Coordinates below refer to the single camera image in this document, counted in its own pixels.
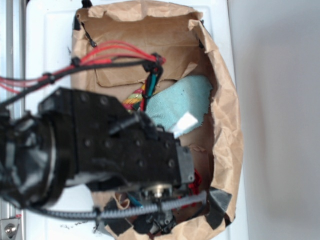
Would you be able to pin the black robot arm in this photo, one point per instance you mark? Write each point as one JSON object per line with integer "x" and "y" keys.
{"x": 27, "y": 169}

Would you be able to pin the silver corner bracket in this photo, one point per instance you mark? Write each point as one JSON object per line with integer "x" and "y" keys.
{"x": 9, "y": 228}

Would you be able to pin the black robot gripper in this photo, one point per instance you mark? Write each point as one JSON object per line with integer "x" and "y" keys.
{"x": 96, "y": 142}

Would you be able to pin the light blue towel rag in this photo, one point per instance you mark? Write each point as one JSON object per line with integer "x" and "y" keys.
{"x": 181, "y": 108}

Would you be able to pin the multicolour twisted rope toy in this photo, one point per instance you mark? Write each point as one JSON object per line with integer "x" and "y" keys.
{"x": 138, "y": 100}

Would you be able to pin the aluminium frame rail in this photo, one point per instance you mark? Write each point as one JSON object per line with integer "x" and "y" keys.
{"x": 12, "y": 65}

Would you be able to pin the red crumpled cloth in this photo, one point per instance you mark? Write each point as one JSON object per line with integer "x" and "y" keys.
{"x": 193, "y": 189}

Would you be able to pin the brown paper bag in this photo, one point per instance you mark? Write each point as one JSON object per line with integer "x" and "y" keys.
{"x": 175, "y": 32}

